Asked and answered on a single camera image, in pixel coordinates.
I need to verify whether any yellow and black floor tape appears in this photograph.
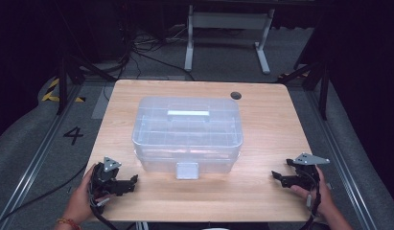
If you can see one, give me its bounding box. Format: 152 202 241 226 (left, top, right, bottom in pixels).
40 78 87 104

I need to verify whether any black metal stand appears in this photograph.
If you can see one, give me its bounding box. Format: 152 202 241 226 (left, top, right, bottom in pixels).
55 54 118 116
277 57 334 121

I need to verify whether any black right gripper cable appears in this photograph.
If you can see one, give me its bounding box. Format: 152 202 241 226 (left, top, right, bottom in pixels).
299 173 323 230

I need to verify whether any red and gold bracelet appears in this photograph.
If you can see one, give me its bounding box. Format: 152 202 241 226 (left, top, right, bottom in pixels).
56 218 82 230

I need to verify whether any clear plastic storage box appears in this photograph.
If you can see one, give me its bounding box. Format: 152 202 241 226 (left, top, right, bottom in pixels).
131 96 244 181

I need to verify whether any white metal desk frame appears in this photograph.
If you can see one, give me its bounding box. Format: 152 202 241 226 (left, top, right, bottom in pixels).
183 4 276 76

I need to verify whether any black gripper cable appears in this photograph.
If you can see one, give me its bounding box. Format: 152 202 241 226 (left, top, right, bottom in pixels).
89 196 121 230
299 173 323 230

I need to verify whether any person's right hand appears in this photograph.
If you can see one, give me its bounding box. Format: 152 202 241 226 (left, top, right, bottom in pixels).
290 166 336 219

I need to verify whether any tangle of black cables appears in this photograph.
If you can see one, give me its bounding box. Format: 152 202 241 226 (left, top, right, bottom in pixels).
116 27 197 81

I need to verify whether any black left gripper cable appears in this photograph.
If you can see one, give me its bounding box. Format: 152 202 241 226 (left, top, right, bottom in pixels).
89 196 121 230

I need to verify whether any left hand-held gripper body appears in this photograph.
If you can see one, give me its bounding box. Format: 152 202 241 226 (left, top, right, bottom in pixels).
89 156 131 215

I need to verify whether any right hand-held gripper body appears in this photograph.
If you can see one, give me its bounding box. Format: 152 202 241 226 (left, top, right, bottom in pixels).
280 152 331 190

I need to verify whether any black floor cable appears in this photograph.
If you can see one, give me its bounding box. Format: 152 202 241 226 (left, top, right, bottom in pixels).
0 162 90 228

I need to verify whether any person's left hand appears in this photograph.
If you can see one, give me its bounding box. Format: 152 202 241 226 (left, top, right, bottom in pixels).
64 164 100 224

